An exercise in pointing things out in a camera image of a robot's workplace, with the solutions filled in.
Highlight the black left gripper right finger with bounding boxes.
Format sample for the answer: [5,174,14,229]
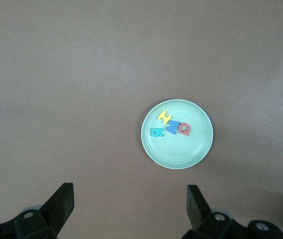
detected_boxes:
[182,184,283,239]

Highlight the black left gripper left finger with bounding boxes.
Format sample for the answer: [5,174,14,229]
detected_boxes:
[0,182,75,239]

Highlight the red foam letter Q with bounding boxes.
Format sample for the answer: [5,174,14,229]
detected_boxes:
[178,122,191,136]

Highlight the blue foam letter W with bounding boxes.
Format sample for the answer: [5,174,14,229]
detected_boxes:
[166,120,181,135]

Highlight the teal foam letter R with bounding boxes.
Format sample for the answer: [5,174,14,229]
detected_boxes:
[150,127,165,138]

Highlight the yellow foam letter H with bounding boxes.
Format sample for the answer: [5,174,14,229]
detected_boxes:
[157,110,173,125]

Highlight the pale green plate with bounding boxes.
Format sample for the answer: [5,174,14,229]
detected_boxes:
[141,99,214,170]

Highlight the brown table cover sheet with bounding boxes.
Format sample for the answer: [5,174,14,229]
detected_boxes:
[0,0,283,239]

